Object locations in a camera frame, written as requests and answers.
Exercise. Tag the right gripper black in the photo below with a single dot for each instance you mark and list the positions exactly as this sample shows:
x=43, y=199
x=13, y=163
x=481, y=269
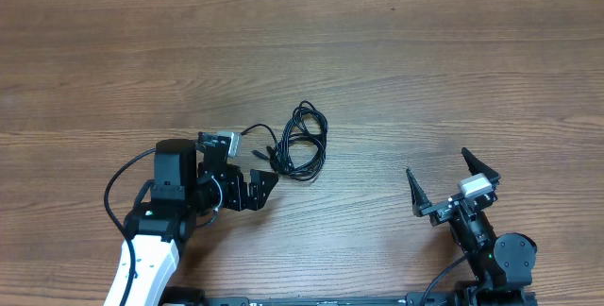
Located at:
x=439, y=211

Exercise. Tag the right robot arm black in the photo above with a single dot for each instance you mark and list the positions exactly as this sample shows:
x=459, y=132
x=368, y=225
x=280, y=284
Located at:
x=501, y=265

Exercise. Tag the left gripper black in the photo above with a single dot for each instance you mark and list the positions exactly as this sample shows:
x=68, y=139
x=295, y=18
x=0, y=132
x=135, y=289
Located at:
x=238, y=201

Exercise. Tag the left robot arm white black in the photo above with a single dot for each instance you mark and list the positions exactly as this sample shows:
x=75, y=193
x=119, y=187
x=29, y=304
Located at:
x=192, y=178

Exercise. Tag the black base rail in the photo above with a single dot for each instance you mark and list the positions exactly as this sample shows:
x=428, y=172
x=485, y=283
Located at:
x=330, y=300

